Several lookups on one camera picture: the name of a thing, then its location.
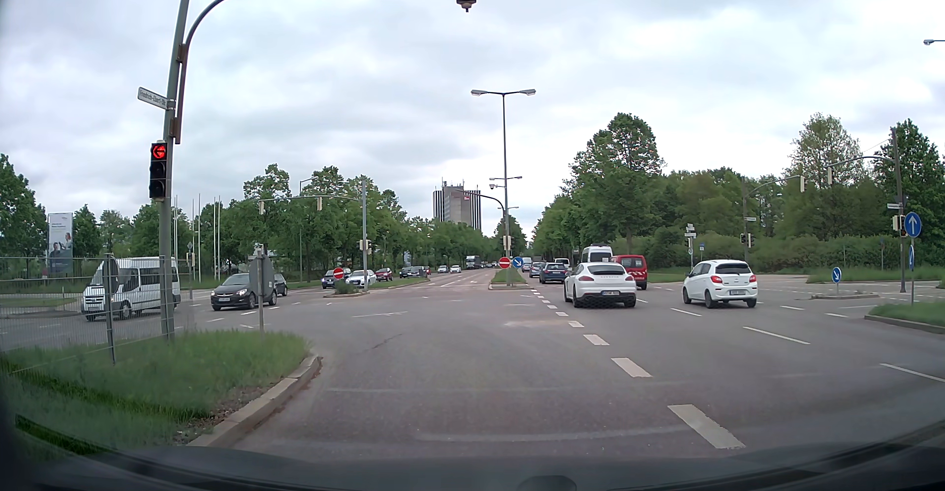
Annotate row of flag poles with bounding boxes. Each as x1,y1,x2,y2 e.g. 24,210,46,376
173,194,222,282

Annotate grass median strip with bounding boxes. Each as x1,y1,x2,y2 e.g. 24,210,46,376
487,267,530,291

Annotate tall grey building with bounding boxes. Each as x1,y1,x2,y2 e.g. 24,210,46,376
432,179,484,233

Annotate dark grey car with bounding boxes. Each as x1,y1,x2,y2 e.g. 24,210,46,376
210,273,280,312

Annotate traffic light on curved mast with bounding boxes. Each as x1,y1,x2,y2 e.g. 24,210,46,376
137,0,478,339

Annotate road markings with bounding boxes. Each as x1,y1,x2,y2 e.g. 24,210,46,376
30,273,945,451

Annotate green hedge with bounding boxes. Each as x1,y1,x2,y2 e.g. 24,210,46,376
648,233,945,275

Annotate grass verge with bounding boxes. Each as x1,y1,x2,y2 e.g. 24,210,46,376
647,265,945,286

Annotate small white hatchback car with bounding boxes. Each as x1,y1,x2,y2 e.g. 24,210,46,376
681,258,760,309

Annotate grey asphalt road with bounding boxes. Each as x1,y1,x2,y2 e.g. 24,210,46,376
0,267,945,471

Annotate small kerbed island with bush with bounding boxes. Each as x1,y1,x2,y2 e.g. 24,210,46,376
322,280,371,299

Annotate wire mesh fence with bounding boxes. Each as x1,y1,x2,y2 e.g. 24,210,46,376
0,253,194,375

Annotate row of trees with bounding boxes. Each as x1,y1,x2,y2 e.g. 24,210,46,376
529,112,945,275
0,153,530,282

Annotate double-headed lamp post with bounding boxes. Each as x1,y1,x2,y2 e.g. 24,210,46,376
470,88,537,287

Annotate round blue arrow sign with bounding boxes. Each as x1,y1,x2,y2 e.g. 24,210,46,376
904,211,924,307

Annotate red van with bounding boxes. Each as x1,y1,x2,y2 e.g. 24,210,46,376
610,254,650,291

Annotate grey road sign on post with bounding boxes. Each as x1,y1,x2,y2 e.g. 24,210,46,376
248,243,276,333

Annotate kerbed grass traffic island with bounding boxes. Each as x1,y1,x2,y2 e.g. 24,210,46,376
0,329,323,464

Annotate car's own bonnet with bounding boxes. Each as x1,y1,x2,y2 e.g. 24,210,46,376
0,419,945,491

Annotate billboard on posts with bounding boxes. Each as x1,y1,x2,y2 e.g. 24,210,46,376
47,212,75,278

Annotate white minibus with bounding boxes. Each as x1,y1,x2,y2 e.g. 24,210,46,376
80,256,183,322

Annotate kerbed grass strip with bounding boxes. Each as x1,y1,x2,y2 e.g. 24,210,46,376
863,300,945,336

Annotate small kerbed traffic island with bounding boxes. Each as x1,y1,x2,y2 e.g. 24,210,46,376
810,289,882,302

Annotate white sports saloon car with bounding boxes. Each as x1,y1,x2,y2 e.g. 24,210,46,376
563,261,639,309

